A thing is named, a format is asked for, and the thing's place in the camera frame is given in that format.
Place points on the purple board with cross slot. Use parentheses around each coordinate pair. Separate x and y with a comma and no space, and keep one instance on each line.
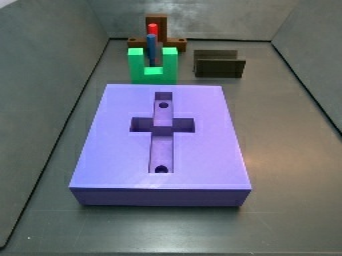
(161,149)

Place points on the black angled bracket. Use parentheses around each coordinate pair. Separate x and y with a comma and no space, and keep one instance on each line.
(217,64)

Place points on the brown T-shaped block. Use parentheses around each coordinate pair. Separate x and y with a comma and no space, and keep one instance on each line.
(159,20)

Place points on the blue cylinder peg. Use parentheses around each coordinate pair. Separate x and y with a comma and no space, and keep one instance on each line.
(151,49)

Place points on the red cylinder peg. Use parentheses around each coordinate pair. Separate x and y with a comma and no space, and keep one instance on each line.
(152,29)

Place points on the green U-shaped block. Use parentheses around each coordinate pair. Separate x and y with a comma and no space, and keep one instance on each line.
(163,74)

